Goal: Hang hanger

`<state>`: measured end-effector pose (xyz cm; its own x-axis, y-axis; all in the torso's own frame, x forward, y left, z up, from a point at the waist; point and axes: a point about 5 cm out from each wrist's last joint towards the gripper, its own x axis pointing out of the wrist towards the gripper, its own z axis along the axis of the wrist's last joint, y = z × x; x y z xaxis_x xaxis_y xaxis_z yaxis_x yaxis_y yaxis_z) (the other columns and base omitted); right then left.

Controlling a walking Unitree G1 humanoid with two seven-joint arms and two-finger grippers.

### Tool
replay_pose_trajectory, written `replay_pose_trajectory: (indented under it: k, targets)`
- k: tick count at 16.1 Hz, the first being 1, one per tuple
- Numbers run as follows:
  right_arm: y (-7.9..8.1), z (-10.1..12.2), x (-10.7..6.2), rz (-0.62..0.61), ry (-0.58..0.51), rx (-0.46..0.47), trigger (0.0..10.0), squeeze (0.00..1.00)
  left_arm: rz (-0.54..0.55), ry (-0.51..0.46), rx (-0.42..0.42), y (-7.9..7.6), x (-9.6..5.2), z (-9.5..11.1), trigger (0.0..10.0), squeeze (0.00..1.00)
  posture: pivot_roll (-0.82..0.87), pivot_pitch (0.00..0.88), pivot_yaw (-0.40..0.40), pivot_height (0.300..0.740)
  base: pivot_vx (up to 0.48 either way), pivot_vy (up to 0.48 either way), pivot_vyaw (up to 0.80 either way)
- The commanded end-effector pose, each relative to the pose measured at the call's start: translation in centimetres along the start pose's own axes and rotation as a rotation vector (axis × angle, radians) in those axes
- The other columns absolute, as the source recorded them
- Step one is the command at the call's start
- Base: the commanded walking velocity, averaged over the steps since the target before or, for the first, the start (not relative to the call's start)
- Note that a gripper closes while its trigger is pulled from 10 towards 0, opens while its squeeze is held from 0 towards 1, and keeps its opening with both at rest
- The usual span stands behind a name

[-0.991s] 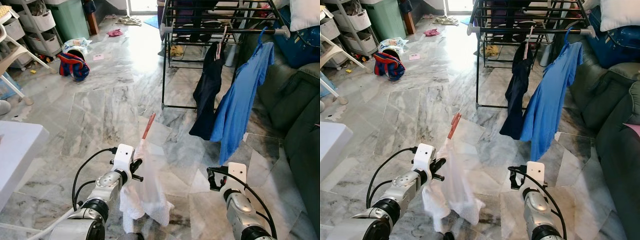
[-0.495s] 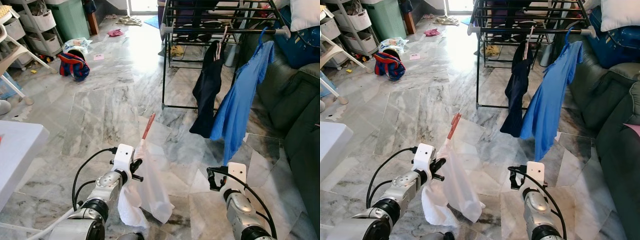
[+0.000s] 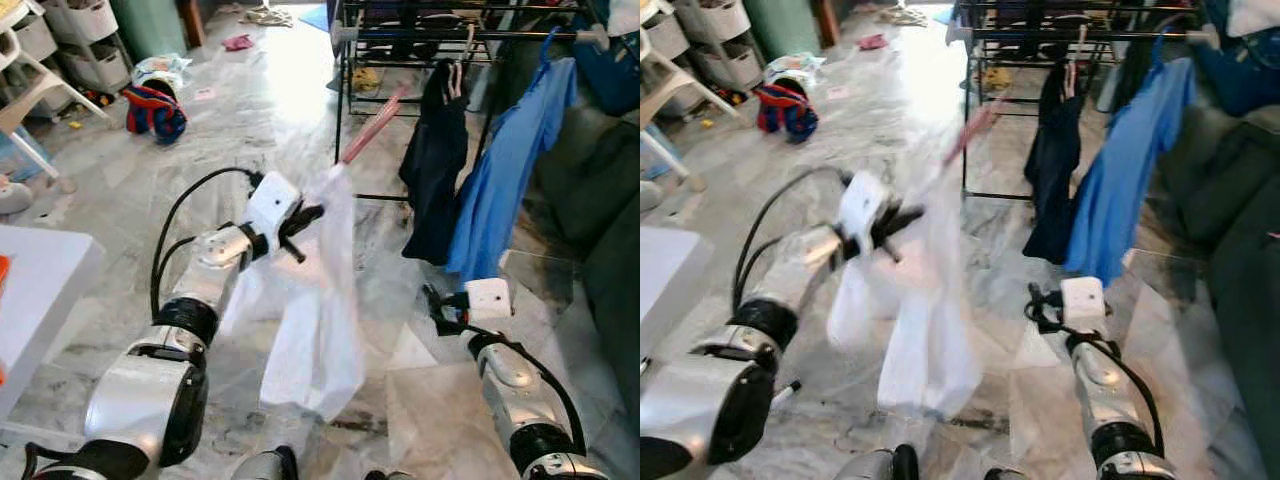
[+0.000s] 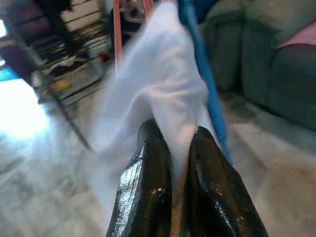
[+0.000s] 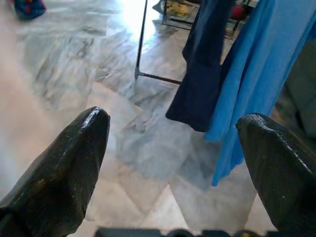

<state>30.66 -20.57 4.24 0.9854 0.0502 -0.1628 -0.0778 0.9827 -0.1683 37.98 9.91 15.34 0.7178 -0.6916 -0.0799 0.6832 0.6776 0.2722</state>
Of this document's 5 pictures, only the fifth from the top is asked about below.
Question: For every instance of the olive yellow rag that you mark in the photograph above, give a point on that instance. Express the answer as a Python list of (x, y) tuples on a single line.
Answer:
[(179, 8)]

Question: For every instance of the blue garment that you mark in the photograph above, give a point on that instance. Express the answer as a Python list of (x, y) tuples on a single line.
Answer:
[(259, 74)]

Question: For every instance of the green sofa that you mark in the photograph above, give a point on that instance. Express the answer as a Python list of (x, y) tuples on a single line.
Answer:
[(301, 86)]

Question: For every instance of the red and blue bag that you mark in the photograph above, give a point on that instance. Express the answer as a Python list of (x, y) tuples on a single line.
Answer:
[(28, 8)]

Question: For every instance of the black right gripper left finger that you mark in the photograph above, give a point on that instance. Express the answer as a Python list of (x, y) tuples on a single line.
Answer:
[(56, 177)]

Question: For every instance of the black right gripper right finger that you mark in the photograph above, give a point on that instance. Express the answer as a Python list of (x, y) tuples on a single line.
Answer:
[(284, 177)]

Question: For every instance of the navy garment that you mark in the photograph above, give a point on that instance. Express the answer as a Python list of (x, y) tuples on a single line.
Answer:
[(200, 86)]

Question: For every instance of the black drying rack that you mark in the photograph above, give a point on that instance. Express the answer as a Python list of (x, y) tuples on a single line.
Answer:
[(140, 44)]

